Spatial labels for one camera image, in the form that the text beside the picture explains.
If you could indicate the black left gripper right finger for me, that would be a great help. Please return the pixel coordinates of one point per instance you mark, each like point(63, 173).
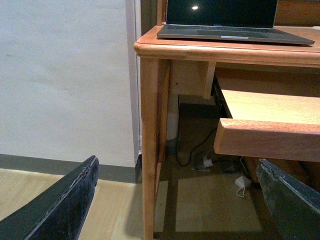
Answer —
point(294, 207)

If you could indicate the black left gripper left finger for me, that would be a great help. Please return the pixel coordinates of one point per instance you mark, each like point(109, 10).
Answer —
point(59, 212)

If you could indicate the white power adapter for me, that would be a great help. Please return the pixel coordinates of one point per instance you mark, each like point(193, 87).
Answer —
point(243, 184)

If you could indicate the wooden pull-out keyboard tray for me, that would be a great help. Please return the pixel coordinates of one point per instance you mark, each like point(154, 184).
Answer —
point(268, 118)

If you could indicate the white plug on floor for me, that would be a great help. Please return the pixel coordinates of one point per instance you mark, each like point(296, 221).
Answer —
point(207, 162)

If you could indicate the wooden desk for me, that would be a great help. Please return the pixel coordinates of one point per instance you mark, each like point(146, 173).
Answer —
point(189, 66)

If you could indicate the grey laptop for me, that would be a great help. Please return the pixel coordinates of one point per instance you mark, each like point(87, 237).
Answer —
point(226, 20)

